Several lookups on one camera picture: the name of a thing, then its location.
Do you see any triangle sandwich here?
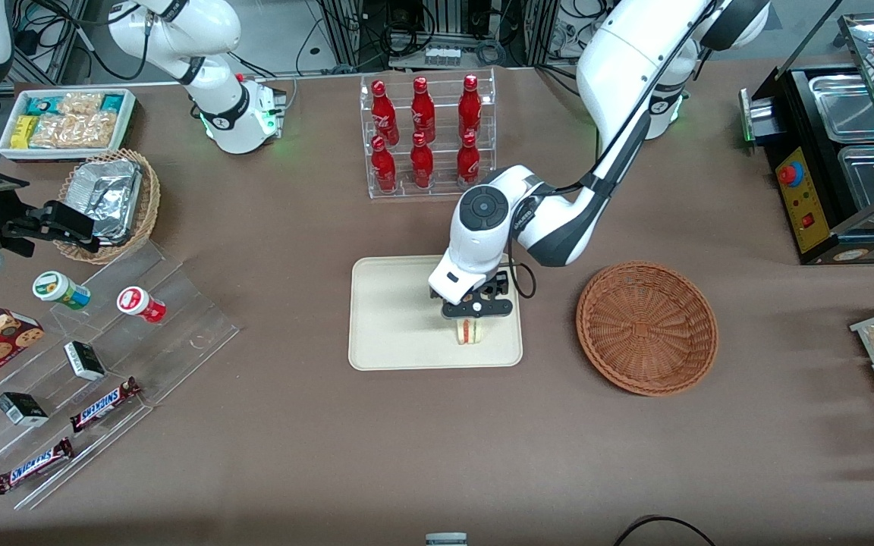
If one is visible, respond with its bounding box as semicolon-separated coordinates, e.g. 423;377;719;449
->
454;317;488;347

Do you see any beige rectangular tray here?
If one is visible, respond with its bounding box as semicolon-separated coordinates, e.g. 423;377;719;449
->
348;253;523;372

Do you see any light tan wicker basket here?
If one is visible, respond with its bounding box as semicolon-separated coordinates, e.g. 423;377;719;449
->
54;149;162;265

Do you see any brown round wicker basket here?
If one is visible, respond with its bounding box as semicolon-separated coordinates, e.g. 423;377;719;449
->
576;261;719;397

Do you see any silver foil container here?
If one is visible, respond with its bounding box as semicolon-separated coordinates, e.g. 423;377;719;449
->
64;158;143;245

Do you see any green lid white cup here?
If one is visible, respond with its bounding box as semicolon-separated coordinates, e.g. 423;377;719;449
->
33;271;92;312

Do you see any red lid white cup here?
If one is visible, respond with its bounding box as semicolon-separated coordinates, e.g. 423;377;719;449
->
117;286;167;325

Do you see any large clear cracker bag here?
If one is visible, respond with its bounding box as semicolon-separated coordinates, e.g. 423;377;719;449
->
30;111;118;150

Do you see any white plastic snack bin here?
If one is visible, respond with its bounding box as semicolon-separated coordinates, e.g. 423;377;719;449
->
0;88;137;163

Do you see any small black box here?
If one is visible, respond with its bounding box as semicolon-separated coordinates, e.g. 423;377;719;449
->
0;391;49;427
64;340;106;381

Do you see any small clear cracker bag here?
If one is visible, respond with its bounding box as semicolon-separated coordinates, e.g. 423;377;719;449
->
58;92;105;115

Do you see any clear acrylic bottle rack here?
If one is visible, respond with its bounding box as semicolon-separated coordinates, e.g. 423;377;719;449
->
360;68;497;199

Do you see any clear acrylic stepped display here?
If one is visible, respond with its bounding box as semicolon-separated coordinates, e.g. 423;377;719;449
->
0;239;242;510

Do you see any red soda bottle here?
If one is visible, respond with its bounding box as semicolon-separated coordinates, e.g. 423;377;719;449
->
458;74;483;141
371;80;399;145
457;132;481;189
410;132;435;190
411;77;436;143
371;136;398;193

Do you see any brown Snickers bar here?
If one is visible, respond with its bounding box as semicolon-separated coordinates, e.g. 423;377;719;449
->
0;438;75;495
70;377;142;434

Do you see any black food warmer machine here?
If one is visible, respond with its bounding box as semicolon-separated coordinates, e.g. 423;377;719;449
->
739;0;874;266

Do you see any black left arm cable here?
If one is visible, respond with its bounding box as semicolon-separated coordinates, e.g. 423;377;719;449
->
509;0;718;299

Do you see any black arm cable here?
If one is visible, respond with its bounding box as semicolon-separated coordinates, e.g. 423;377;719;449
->
24;0;151;83
509;0;718;299

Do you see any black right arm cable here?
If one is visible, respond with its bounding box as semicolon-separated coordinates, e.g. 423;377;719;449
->
24;0;151;83

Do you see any black looped table cable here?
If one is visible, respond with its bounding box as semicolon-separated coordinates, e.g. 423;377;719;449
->
613;515;718;546

